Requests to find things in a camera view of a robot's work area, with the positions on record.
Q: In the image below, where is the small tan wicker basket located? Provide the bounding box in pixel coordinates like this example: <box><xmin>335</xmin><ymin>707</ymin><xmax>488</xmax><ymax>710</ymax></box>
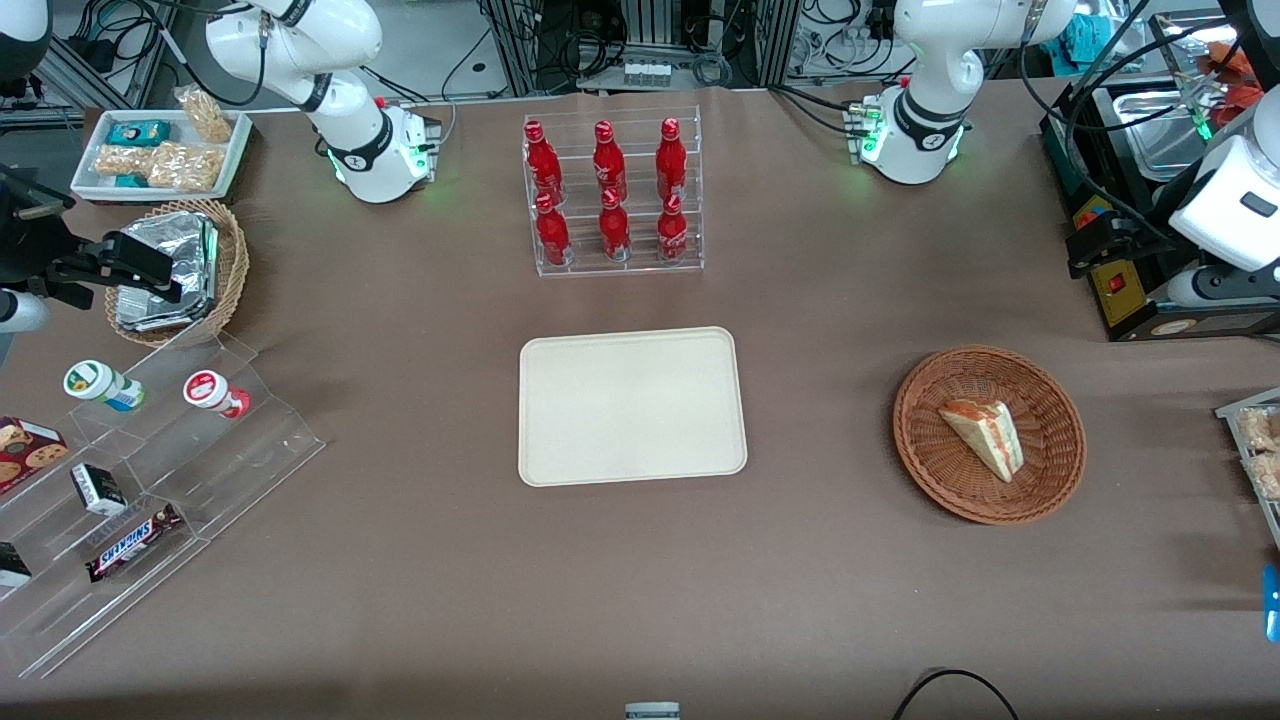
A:
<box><xmin>104</xmin><ymin>198</ymin><xmax>251</xmax><ymax>349</ymax></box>

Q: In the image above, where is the silver foil wrapped package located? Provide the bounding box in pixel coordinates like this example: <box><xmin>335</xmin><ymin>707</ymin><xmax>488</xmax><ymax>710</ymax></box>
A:
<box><xmin>114</xmin><ymin>211</ymin><xmax>220</xmax><ymax>333</ymax></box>

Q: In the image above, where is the triangular sandwich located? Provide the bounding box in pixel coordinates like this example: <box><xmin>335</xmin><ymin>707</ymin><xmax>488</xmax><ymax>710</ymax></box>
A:
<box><xmin>937</xmin><ymin>398</ymin><xmax>1026</xmax><ymax>484</ymax></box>

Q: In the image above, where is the black cable loop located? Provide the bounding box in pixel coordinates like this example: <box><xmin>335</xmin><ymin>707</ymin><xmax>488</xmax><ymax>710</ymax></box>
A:
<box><xmin>892</xmin><ymin>668</ymin><xmax>1020</xmax><ymax>720</ymax></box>

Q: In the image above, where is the red soda bottle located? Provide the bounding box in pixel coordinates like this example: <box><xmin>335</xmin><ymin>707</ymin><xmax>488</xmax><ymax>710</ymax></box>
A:
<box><xmin>655</xmin><ymin>118</ymin><xmax>690</xmax><ymax>201</ymax></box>
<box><xmin>535</xmin><ymin>193</ymin><xmax>573</xmax><ymax>267</ymax></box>
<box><xmin>598</xmin><ymin>188</ymin><xmax>633</xmax><ymax>262</ymax></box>
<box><xmin>524</xmin><ymin>120</ymin><xmax>566</xmax><ymax>207</ymax></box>
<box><xmin>657</xmin><ymin>193</ymin><xmax>690</xmax><ymax>264</ymax></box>
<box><xmin>592</xmin><ymin>120</ymin><xmax>629</xmax><ymax>203</ymax></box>

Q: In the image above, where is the clear bag of crackers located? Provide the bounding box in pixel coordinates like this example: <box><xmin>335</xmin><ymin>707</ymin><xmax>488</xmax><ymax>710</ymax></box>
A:
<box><xmin>94</xmin><ymin>145</ymin><xmax>153</xmax><ymax>182</ymax></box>

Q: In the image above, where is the clear bag of peanuts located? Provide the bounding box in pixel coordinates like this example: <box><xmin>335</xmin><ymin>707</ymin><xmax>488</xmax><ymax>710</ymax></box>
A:
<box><xmin>174</xmin><ymin>86</ymin><xmax>234</xmax><ymax>145</ymax></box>

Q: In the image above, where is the large clear snack bag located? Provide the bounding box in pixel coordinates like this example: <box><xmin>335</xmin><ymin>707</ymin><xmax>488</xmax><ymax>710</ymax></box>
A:
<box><xmin>147</xmin><ymin>141</ymin><xmax>224</xmax><ymax>194</ymax></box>

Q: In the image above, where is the red cookie box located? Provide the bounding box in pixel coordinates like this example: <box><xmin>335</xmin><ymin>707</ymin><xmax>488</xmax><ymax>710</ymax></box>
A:
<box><xmin>0</xmin><ymin>416</ymin><xmax>70</xmax><ymax>496</ymax></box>

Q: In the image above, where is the teal snack box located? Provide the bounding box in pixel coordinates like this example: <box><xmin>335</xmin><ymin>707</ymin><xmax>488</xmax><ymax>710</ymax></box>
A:
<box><xmin>107</xmin><ymin>120</ymin><xmax>172</xmax><ymax>149</ymax></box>

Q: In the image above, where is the orange fried food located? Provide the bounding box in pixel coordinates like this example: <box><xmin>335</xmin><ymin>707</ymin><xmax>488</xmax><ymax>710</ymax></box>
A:
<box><xmin>1196</xmin><ymin>40</ymin><xmax>1263</xmax><ymax>131</ymax></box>

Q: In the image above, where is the brown table cover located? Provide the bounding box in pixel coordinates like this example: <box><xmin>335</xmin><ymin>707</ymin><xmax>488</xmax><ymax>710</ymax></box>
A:
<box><xmin>0</xmin><ymin>84</ymin><xmax>1280</xmax><ymax>720</ymax></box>

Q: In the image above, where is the large brown wicker basket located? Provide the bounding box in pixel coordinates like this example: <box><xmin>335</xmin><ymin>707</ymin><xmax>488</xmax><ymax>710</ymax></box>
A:
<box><xmin>892</xmin><ymin>345</ymin><xmax>1088</xmax><ymax>526</ymax></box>

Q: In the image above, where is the clear acrylic stepped shelf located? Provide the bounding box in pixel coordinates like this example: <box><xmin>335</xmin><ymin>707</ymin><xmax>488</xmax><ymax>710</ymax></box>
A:
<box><xmin>0</xmin><ymin>330</ymin><xmax>327</xmax><ymax>681</ymax></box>

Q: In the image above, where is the clear acrylic bottle rack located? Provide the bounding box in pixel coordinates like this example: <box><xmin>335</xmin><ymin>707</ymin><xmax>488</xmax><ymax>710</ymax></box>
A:
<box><xmin>520</xmin><ymin>105</ymin><xmax>706</xmax><ymax>279</ymax></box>

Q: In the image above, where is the green lid yoghurt cup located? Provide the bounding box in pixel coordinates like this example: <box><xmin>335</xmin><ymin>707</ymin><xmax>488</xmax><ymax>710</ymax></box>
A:
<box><xmin>63</xmin><ymin>360</ymin><xmax>146</xmax><ymax>413</ymax></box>

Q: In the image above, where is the small black white box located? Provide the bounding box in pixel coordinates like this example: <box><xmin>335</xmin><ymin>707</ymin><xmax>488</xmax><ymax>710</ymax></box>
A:
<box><xmin>70</xmin><ymin>463</ymin><xmax>128</xmax><ymax>517</ymax></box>

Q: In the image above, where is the red lid yoghurt cup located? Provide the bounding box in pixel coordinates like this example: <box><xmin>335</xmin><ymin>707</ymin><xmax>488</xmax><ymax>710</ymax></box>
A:
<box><xmin>183</xmin><ymin>369</ymin><xmax>251</xmax><ymax>420</ymax></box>

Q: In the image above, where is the clear tray with snacks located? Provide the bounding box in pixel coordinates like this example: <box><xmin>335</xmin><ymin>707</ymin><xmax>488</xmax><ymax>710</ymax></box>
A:
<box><xmin>1215</xmin><ymin>388</ymin><xmax>1280</xmax><ymax>553</ymax></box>

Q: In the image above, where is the snickers chocolate bar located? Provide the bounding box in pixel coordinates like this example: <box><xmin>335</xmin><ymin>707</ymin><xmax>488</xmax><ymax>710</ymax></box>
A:
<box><xmin>85</xmin><ymin>503</ymin><xmax>185</xmax><ymax>584</ymax></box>

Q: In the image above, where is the beige plastic tray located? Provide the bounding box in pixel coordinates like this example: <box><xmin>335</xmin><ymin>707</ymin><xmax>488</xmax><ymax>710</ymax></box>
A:
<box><xmin>517</xmin><ymin>326</ymin><xmax>749</xmax><ymax>488</ymax></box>

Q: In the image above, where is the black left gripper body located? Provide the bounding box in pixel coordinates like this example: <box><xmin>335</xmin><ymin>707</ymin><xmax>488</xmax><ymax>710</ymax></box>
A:
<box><xmin>1065</xmin><ymin>213</ymin><xmax>1172</xmax><ymax>265</ymax></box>

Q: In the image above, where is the black food warmer appliance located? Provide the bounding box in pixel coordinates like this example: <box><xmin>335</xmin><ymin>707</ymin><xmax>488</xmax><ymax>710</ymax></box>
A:
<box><xmin>1039</xmin><ymin>10</ymin><xmax>1280</xmax><ymax>344</ymax></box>

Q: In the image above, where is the white rectangular snack tray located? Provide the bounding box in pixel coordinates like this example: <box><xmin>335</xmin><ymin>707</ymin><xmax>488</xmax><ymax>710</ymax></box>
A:
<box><xmin>70</xmin><ymin>108</ymin><xmax>253</xmax><ymax>205</ymax></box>

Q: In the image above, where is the metal warmer pan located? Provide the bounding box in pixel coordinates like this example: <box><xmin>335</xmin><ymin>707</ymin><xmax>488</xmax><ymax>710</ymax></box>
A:
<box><xmin>1093</xmin><ymin>88</ymin><xmax>1206</xmax><ymax>183</ymax></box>

